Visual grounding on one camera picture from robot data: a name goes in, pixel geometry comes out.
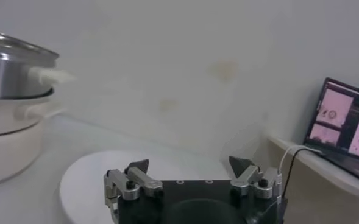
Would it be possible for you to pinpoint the black cable with adapter block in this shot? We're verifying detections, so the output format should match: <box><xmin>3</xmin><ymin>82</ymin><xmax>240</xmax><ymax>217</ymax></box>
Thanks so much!
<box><xmin>282</xmin><ymin>147</ymin><xmax>310</xmax><ymax>198</ymax></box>

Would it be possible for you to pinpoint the perforated steel steamer basket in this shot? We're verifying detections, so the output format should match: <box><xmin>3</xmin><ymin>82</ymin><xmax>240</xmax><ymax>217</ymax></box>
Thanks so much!
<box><xmin>0</xmin><ymin>29</ymin><xmax>76</xmax><ymax>100</ymax></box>

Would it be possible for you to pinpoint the white laptop cable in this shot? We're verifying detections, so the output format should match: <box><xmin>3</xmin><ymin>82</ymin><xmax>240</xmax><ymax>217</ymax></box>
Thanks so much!
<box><xmin>278</xmin><ymin>145</ymin><xmax>322</xmax><ymax>176</ymax></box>

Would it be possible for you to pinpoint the black laptop with camera views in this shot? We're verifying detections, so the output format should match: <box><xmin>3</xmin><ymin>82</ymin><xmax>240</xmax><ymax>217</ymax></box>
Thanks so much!
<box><xmin>303</xmin><ymin>77</ymin><xmax>359</xmax><ymax>186</ymax></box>

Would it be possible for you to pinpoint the white round plate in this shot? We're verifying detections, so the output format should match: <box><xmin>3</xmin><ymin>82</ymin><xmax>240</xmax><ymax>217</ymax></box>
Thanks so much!
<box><xmin>59</xmin><ymin>149</ymin><xmax>232</xmax><ymax>224</ymax></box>

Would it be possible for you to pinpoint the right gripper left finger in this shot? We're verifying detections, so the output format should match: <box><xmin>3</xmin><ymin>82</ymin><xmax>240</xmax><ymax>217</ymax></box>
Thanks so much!
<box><xmin>103</xmin><ymin>158</ymin><xmax>164</xmax><ymax>224</ymax></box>

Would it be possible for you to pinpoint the white side desk with label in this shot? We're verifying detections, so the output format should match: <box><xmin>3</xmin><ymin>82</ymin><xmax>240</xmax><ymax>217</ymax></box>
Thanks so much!
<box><xmin>267</xmin><ymin>135</ymin><xmax>359</xmax><ymax>224</ymax></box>

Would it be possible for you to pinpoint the cream electric cooker pot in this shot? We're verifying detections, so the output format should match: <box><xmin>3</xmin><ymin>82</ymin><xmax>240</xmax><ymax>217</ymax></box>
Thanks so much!
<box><xmin>0</xmin><ymin>88</ymin><xmax>67</xmax><ymax>188</ymax></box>

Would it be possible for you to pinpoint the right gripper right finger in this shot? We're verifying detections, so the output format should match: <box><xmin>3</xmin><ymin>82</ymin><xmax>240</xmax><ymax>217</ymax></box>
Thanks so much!
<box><xmin>228</xmin><ymin>155</ymin><xmax>283</xmax><ymax>201</ymax></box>

